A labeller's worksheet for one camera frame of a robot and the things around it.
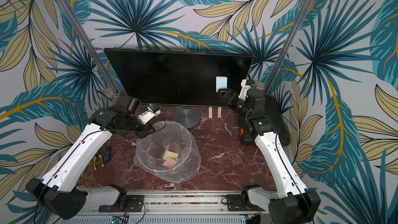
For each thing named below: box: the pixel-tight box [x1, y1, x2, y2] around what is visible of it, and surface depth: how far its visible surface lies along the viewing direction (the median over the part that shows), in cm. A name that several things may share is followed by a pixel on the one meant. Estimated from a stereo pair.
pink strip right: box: [217, 106, 222, 118], surface depth 92 cm
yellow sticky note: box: [162, 149, 179, 161], surface depth 83 cm
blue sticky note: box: [215, 76, 228, 93], surface depth 73 cm
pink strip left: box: [208, 106, 213, 119], surface depth 94 cm
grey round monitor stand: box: [172, 105, 201, 129], surface depth 108 cm
